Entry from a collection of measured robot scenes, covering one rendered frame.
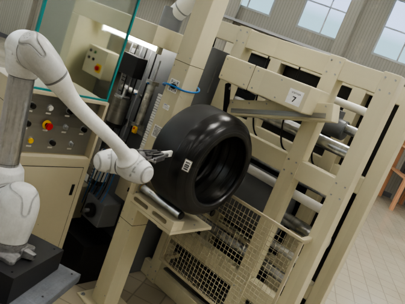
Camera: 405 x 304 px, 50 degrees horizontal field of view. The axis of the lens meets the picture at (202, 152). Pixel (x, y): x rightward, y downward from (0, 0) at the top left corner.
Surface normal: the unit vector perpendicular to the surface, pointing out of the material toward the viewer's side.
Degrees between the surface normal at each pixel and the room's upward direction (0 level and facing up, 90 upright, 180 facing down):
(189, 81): 90
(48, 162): 90
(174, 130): 63
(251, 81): 90
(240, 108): 90
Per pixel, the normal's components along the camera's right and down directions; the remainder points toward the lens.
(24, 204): 0.60, 0.01
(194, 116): -0.09, -0.76
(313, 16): -0.24, 0.14
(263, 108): -0.62, -0.06
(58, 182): 0.70, 0.41
